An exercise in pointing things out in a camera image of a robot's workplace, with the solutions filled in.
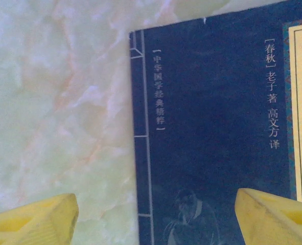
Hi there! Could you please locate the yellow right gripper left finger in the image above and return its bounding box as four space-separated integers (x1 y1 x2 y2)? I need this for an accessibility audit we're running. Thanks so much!
0 193 79 245

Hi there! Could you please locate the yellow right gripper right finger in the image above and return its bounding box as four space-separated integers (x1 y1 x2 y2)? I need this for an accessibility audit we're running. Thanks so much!
234 188 302 245

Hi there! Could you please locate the dark blue Chinese book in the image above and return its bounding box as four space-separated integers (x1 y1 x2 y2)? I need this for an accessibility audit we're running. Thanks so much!
129 0 302 245

